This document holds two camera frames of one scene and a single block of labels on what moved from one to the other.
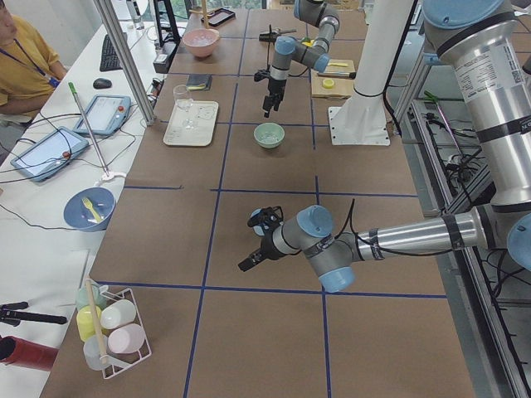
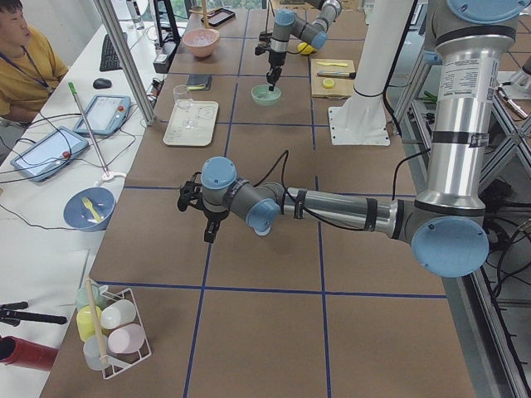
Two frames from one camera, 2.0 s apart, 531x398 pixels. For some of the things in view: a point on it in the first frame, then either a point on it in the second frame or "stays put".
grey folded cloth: (198, 80) stays put
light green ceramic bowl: (269, 135) to (263, 96)
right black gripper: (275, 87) to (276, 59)
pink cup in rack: (126, 339) stays put
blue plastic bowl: (90, 209) stays put
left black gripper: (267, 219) to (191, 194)
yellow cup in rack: (85, 322) stays put
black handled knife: (347, 75) stays put
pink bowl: (201, 41) stays put
